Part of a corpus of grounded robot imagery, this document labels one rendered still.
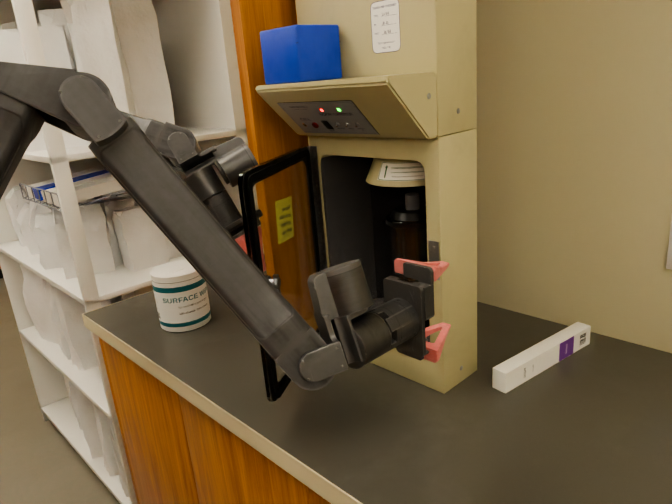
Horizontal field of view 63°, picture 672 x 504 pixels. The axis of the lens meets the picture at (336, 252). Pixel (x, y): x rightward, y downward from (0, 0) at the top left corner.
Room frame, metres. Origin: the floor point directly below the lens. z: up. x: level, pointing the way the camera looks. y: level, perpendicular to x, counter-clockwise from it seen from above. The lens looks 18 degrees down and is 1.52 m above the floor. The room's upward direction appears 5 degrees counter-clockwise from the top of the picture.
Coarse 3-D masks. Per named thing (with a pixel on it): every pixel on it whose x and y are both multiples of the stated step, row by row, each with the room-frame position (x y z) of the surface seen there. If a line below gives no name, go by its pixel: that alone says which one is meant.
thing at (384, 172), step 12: (372, 168) 1.04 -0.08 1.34; (384, 168) 1.01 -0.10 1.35; (396, 168) 0.99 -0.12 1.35; (408, 168) 0.98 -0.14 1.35; (420, 168) 0.98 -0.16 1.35; (372, 180) 1.02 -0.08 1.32; (384, 180) 1.00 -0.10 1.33; (396, 180) 0.98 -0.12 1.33; (408, 180) 0.97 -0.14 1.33; (420, 180) 0.97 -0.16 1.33
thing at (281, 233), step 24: (288, 168) 0.99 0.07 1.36; (240, 192) 0.82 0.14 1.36; (264, 192) 0.89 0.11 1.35; (288, 192) 0.98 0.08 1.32; (264, 216) 0.87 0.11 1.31; (288, 216) 0.97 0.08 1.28; (264, 240) 0.86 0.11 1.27; (288, 240) 0.96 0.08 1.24; (312, 240) 1.08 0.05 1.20; (264, 264) 0.85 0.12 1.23; (288, 264) 0.95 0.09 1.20; (312, 264) 1.06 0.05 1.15; (288, 288) 0.94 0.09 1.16; (312, 312) 1.04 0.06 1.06; (264, 360) 0.82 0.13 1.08
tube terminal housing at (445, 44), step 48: (336, 0) 1.04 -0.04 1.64; (432, 0) 0.89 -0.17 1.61; (432, 48) 0.89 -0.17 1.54; (336, 144) 1.06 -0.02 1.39; (384, 144) 0.97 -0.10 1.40; (432, 144) 0.90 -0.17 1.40; (432, 192) 0.90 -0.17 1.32; (432, 240) 0.90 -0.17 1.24; (432, 336) 0.90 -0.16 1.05; (432, 384) 0.91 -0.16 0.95
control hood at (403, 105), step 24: (432, 72) 0.88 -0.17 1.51; (264, 96) 1.04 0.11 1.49; (288, 96) 0.99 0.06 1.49; (312, 96) 0.95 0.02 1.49; (336, 96) 0.91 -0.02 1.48; (360, 96) 0.87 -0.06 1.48; (384, 96) 0.84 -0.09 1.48; (408, 96) 0.84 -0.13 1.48; (432, 96) 0.88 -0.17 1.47; (288, 120) 1.07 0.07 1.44; (384, 120) 0.89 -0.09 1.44; (408, 120) 0.86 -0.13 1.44; (432, 120) 0.88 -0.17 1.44
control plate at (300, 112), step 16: (288, 112) 1.04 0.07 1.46; (304, 112) 1.01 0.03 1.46; (320, 112) 0.98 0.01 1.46; (336, 112) 0.95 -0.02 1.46; (352, 112) 0.92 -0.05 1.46; (304, 128) 1.06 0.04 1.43; (320, 128) 1.03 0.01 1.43; (336, 128) 1.00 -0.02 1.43; (352, 128) 0.97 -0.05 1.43; (368, 128) 0.94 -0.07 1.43
